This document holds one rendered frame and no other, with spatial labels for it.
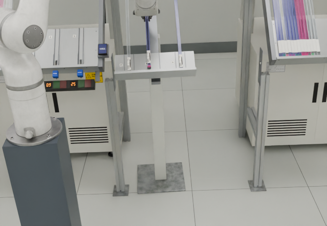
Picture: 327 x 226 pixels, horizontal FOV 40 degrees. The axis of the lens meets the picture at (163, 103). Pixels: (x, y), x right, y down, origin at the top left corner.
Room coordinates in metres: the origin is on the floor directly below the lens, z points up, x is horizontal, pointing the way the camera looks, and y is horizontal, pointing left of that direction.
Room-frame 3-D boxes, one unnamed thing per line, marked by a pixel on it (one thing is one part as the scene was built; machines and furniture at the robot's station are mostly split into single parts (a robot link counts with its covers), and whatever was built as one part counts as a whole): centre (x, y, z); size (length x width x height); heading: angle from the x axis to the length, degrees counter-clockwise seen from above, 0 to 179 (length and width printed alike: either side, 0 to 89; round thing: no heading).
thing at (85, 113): (2.51, 0.60, 0.31); 0.70 x 0.65 x 0.62; 89
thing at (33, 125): (1.36, 0.45, 0.79); 0.19 x 0.19 x 0.18
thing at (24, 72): (1.38, 0.47, 1.00); 0.19 x 0.12 x 0.24; 47
